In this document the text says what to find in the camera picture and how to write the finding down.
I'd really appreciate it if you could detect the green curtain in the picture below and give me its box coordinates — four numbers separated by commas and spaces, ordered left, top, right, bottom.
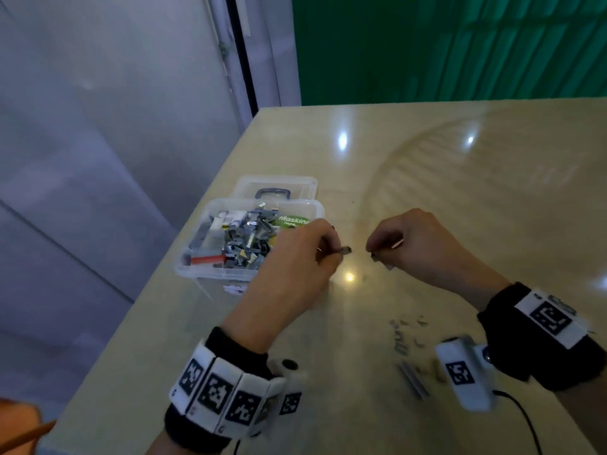
291, 0, 607, 108

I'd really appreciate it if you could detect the pile of metal staple strips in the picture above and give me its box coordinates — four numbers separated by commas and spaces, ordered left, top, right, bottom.
387, 315, 447, 402

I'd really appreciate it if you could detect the black window post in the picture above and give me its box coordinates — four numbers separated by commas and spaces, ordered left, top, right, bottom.
224, 0, 260, 119

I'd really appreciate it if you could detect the person's left hand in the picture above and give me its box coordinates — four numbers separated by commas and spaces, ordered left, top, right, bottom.
220, 219, 345, 355

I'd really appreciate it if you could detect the transparent box lid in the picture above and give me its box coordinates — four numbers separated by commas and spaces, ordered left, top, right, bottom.
232, 175, 320, 203

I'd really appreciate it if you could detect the black marker wristband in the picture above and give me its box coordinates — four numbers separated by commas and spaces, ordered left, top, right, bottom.
477, 282, 607, 392
163, 327, 286, 455

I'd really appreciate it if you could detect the person's right hand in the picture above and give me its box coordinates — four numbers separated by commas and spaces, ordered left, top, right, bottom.
365, 208, 513, 312

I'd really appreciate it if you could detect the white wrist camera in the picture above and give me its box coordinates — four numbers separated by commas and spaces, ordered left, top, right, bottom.
266, 358, 307, 423
434, 336, 499, 413

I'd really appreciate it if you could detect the black camera cable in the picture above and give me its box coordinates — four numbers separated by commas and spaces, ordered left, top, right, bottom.
493, 388, 544, 455

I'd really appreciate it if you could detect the transparent storage box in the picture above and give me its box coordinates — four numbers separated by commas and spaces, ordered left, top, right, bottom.
175, 197, 326, 300

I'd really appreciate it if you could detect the orange chair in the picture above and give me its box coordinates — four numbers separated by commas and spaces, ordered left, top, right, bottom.
0, 397, 58, 455

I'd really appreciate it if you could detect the person's right forearm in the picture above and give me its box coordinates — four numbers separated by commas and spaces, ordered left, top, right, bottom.
555, 374, 607, 455

